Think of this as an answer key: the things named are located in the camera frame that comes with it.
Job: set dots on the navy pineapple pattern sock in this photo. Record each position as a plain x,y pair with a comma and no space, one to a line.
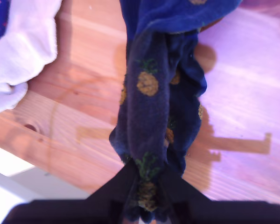
200,14
149,105

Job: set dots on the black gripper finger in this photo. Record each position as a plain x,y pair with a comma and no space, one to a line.
184,203
114,198

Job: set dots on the cream white sock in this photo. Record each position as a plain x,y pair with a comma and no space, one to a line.
25,46

